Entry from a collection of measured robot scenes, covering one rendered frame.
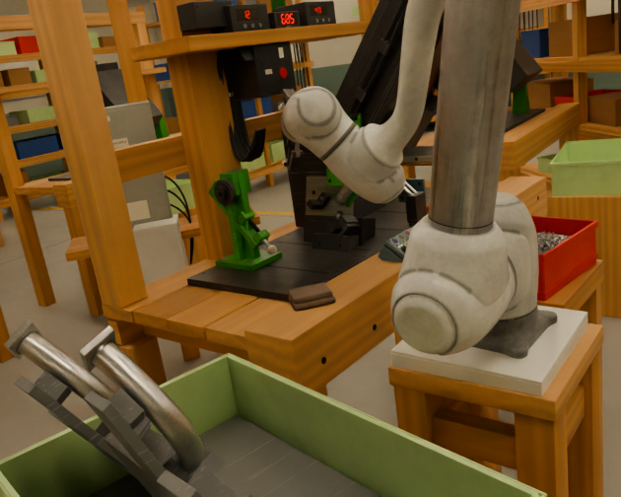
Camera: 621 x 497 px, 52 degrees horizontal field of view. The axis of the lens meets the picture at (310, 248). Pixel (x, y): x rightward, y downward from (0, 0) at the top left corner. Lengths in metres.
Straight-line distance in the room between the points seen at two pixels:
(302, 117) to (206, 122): 0.74
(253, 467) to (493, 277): 0.47
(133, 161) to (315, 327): 0.78
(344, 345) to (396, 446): 0.61
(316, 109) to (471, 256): 0.44
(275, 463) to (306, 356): 0.37
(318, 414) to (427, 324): 0.21
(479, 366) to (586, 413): 0.33
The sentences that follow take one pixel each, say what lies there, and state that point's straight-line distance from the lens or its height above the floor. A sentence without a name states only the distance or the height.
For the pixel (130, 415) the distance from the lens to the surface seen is 0.69.
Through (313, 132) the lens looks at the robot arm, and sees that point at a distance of 1.24.
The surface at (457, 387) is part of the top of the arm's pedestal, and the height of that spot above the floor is 0.84.
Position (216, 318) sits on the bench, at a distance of 1.56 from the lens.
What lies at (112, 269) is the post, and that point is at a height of 0.99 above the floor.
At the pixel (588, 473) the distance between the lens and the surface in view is 1.52.
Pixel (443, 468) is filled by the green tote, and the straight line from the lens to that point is 0.85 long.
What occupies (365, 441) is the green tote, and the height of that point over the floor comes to 0.92.
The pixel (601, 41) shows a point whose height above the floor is 1.26.
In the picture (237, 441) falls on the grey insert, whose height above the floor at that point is 0.85.
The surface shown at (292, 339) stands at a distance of 1.32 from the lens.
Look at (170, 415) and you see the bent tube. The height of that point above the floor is 1.11.
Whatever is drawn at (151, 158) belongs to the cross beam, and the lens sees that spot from 1.91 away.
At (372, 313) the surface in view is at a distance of 1.55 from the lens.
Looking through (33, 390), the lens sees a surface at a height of 1.12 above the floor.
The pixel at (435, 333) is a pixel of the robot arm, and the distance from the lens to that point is 0.98.
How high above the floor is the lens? 1.44
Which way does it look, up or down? 16 degrees down
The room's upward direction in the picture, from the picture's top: 8 degrees counter-clockwise
